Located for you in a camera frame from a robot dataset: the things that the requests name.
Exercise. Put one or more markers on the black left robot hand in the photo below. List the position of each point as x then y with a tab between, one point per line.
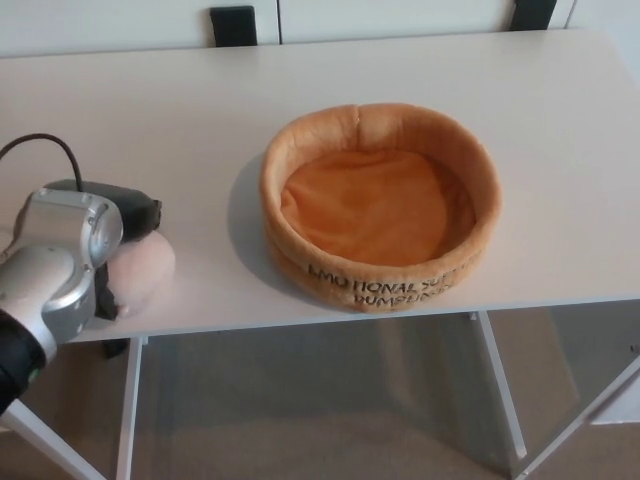
135	207

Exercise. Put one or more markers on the pink plush dumpling toy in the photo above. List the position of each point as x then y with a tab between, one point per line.
145	272

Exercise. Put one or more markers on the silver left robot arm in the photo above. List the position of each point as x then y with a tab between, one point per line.
60	265

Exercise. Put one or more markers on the orange round plush plate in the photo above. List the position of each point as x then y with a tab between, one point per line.
375	210

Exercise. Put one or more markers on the small black floor object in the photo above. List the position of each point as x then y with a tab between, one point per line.
115	348

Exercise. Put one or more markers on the white cabinet row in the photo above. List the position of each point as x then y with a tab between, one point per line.
125	22

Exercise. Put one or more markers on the white upright table leg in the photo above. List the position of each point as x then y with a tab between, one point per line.
131	410
502	385

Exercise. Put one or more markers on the black rectangular panel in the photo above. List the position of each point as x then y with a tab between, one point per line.
530	12
233	26

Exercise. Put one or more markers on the white slanted table leg brace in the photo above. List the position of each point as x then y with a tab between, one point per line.
45	440
580	420

